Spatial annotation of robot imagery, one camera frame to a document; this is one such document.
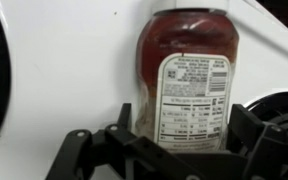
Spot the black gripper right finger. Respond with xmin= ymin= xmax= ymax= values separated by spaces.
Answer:
xmin=226 ymin=103 xmax=288 ymax=180

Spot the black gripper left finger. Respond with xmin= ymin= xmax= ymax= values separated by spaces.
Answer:
xmin=45 ymin=102 xmax=202 ymax=180

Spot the tomato ketchup bottle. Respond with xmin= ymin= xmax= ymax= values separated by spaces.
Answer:
xmin=132 ymin=0 xmax=240 ymax=154

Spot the white electric stove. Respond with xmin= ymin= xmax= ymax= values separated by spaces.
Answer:
xmin=0 ymin=0 xmax=288 ymax=180

